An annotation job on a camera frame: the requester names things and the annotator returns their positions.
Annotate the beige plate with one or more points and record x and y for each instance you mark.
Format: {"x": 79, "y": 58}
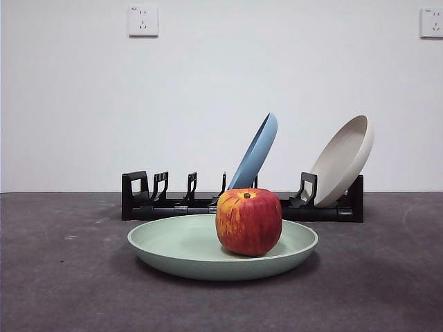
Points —
{"x": 341, "y": 166}

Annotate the white wall socket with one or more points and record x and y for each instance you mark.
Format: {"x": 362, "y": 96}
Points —
{"x": 143, "y": 20}
{"x": 432, "y": 22}

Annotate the red yellow apple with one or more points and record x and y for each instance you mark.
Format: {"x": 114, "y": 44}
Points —
{"x": 249, "y": 224}

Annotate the green plate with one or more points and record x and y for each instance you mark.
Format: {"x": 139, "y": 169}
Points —
{"x": 173, "y": 249}

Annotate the blue plate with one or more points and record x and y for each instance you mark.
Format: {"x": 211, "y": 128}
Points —
{"x": 256, "y": 155}

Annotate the black plate rack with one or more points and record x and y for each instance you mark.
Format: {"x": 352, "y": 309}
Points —
{"x": 311, "y": 215}

